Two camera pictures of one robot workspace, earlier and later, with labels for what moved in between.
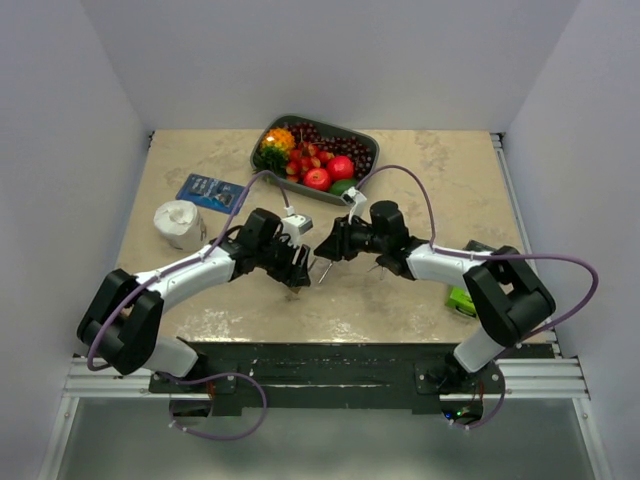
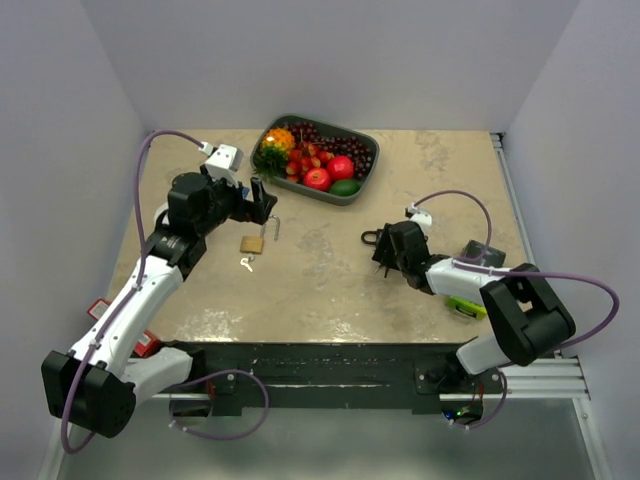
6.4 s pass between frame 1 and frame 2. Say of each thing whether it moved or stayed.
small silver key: moved
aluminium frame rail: stayed
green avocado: stayed
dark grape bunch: stayed
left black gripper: moved
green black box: stayed
